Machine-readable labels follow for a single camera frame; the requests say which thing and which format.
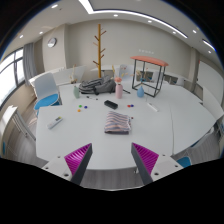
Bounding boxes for black rectangular case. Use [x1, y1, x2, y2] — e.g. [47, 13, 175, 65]
[103, 99, 119, 110]

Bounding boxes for white chair with blue seat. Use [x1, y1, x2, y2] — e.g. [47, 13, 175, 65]
[33, 72, 63, 112]
[175, 156, 193, 168]

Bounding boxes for grey backpack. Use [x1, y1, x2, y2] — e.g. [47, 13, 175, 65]
[78, 75, 117, 96]

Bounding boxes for white whiteboard eraser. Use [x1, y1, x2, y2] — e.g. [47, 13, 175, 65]
[146, 101, 160, 113]

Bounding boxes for white remote control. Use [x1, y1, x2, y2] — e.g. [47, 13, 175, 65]
[46, 115, 64, 130]

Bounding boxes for window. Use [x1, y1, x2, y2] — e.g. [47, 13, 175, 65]
[0, 48, 25, 106]

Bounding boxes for ceiling strip light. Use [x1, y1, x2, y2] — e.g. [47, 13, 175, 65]
[79, 0, 189, 39]

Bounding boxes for round ceiling lights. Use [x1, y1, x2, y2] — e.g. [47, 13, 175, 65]
[18, 3, 218, 53]

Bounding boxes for black-frame stand with orange top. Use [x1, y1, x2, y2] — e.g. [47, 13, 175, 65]
[130, 55, 170, 98]

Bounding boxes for grey curtain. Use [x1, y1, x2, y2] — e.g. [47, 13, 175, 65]
[22, 41, 38, 79]

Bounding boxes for round wall clock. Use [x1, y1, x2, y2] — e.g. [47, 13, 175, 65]
[46, 37, 58, 49]

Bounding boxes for pink vase with flowers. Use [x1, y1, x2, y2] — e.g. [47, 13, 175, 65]
[111, 64, 129, 100]

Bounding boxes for pink and purple striped towel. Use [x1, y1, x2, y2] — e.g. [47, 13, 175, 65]
[103, 110, 132, 135]

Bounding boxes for wooden coat rack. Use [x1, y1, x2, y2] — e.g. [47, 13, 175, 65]
[92, 23, 108, 79]

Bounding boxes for green vase with dried flowers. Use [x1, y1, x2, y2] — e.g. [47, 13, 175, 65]
[69, 64, 81, 100]

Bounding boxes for blue vase with dried flowers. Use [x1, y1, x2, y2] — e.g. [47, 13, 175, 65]
[134, 69, 149, 98]

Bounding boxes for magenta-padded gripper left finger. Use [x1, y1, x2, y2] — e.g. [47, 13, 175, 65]
[42, 143, 93, 186]

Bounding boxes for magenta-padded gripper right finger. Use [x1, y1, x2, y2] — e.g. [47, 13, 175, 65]
[130, 142, 183, 186]

